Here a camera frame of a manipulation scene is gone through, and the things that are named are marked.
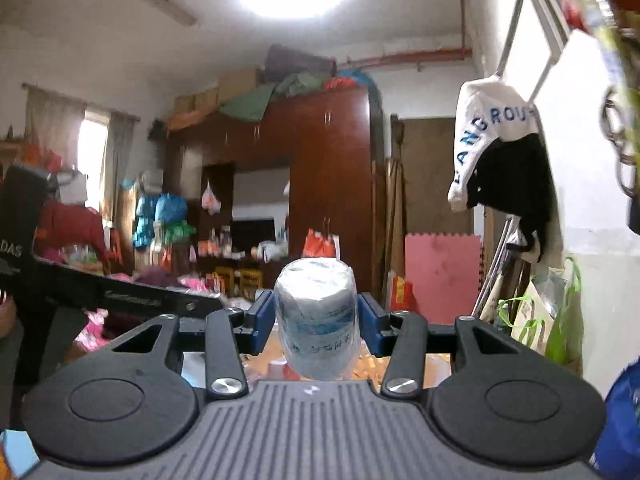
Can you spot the metal folding frame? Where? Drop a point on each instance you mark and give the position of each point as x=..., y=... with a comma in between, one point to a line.
x=500, y=270

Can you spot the brown wooden wardrobe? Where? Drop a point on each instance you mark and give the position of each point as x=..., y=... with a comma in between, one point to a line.
x=330, y=160

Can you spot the white green shopping bag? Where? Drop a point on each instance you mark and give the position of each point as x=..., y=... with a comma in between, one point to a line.
x=525, y=320

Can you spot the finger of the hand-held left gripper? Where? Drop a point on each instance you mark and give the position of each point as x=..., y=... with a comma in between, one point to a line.
x=125, y=295

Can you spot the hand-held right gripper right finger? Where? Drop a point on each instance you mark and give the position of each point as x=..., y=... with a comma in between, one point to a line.
x=366, y=325

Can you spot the cardboard boxes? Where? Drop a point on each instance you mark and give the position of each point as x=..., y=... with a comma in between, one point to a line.
x=220, y=90

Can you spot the white clothes rail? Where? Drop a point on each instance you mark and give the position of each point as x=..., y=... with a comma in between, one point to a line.
x=520, y=35

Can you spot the white pink plastic bag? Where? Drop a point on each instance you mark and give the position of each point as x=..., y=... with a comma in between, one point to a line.
x=211, y=201

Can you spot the green plastic bag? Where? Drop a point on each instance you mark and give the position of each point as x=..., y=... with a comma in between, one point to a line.
x=567, y=310

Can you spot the window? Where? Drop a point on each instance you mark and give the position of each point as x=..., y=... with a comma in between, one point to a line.
x=542, y=0

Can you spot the plastic-wrapped tissue roll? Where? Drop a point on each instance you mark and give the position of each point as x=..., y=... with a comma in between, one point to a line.
x=315, y=310

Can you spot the yellow stool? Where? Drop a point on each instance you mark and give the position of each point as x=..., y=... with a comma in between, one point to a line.
x=240, y=280

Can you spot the green cloth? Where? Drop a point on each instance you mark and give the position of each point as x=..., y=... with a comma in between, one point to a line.
x=260, y=97

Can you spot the pink foam mat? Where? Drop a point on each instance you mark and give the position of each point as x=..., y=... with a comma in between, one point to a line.
x=442, y=275

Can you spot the grey curtain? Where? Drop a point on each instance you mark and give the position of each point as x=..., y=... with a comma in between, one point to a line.
x=50, y=125

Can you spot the white hoodie blue letters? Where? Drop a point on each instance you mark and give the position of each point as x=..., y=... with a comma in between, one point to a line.
x=490, y=120

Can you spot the black television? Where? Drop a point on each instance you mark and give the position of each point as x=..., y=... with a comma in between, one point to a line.
x=252, y=234

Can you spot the brown wooden door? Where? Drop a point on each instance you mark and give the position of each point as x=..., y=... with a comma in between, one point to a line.
x=430, y=175

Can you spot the blue plastic bags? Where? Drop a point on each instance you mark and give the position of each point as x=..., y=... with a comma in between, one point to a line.
x=160, y=217

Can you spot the red garment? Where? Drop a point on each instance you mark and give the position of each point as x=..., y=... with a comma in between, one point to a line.
x=70, y=227

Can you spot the red white plastic bag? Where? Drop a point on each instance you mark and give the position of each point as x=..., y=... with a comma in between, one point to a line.
x=320, y=245

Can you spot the dark bag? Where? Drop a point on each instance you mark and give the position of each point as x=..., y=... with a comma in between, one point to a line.
x=300, y=62

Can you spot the red printed bag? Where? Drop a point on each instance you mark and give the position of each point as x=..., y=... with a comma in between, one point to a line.
x=401, y=294

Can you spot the black garment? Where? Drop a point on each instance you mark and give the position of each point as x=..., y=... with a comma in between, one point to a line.
x=525, y=185

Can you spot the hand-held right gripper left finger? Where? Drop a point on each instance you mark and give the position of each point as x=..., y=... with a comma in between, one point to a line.
x=265, y=322

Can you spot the blue bag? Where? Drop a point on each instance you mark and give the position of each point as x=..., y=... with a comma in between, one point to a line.
x=622, y=420

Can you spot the red ceiling pipe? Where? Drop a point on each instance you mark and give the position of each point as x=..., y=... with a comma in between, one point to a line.
x=425, y=55

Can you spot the person's left hand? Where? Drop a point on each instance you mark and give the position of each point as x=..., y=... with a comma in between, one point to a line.
x=6, y=317

